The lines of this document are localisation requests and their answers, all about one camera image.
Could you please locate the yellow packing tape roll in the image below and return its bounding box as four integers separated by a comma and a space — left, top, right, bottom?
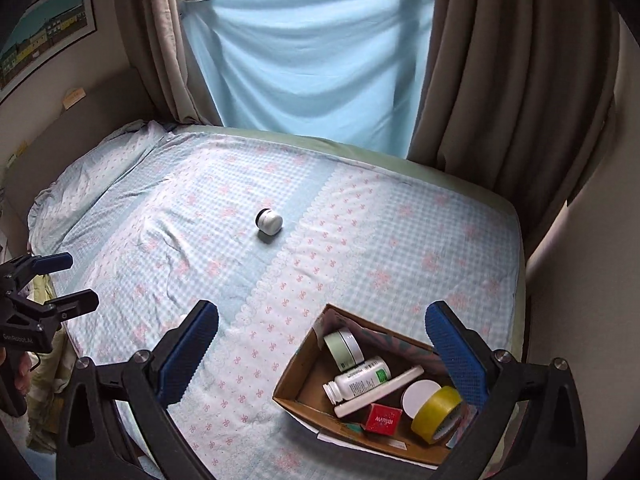
411, 380, 463, 444

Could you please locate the red small carton box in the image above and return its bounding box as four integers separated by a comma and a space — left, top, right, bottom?
363, 403, 402, 436

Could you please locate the white long remote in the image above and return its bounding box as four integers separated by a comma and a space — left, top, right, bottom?
334, 365, 424, 418

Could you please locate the white jar black lid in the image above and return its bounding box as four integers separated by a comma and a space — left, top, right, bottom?
255, 208, 283, 236

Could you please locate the person's left hand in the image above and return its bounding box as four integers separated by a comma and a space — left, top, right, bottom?
1, 348, 32, 398

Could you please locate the striped green pillow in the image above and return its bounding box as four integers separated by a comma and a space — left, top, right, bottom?
24, 278, 76, 456

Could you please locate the white round lid jar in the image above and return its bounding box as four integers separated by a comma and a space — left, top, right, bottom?
401, 379, 442, 419

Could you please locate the yellow note on headboard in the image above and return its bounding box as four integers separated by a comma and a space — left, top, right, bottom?
62, 87, 86, 110

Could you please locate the padded headboard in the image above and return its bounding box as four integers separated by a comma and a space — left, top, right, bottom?
3, 68, 157, 222

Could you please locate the white pill bottle green label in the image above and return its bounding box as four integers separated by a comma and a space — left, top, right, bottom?
323, 356, 392, 405

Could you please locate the brown cardboard box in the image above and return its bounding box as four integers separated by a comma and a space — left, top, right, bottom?
273, 306, 475, 469

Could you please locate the checkered floral bed sheet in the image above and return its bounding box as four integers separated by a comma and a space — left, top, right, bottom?
27, 124, 524, 479

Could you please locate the green lidded cream jar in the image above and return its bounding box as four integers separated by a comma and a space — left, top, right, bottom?
323, 327, 364, 372

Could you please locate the taupe left curtain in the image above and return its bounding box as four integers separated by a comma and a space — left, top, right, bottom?
114, 0, 222, 126

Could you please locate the light blue hanging cloth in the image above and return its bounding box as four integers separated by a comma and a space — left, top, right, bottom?
180, 0, 435, 158

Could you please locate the framed wall picture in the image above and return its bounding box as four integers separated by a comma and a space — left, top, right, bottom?
1, 0, 96, 102

